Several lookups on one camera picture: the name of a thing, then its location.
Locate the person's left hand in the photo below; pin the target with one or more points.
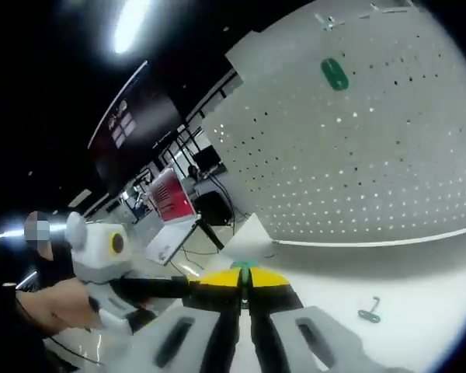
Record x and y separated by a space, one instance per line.
70 307

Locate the black floor cabinet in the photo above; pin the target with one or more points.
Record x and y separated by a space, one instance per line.
215 208

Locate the red and white laptop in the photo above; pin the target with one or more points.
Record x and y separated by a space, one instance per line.
171 210

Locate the green hook assembly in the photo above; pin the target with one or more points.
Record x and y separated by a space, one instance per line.
245 268
334 74
369 312

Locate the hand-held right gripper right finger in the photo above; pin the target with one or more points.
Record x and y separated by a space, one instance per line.
318 338

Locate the white perforated mounting plate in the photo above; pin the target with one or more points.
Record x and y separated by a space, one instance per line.
334 163

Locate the large dark wall screen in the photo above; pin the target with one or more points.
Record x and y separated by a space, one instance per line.
136 128

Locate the bright ceiling light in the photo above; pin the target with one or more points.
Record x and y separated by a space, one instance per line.
130 27

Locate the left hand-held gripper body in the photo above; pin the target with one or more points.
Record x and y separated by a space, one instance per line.
99 252

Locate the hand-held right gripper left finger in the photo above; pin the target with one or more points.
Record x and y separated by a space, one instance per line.
202 334

